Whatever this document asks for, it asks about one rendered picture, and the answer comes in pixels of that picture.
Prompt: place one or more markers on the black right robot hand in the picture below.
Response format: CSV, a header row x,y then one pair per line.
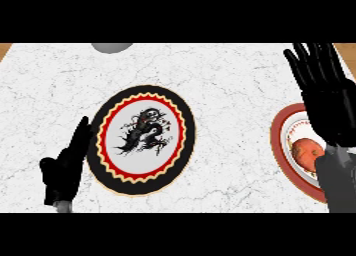
x,y
328,100

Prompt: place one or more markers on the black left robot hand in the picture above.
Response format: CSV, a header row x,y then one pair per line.
x,y
63,173

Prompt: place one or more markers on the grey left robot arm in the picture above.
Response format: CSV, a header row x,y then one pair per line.
x,y
63,206

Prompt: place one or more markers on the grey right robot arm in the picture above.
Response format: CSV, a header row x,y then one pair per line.
x,y
343,180

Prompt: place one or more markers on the red-rimmed white plate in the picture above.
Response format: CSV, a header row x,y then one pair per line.
x,y
286,146

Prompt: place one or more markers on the black-rimmed dragon plate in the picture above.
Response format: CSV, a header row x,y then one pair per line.
x,y
142,140

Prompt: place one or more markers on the grey round object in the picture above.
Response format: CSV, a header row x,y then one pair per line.
x,y
113,47

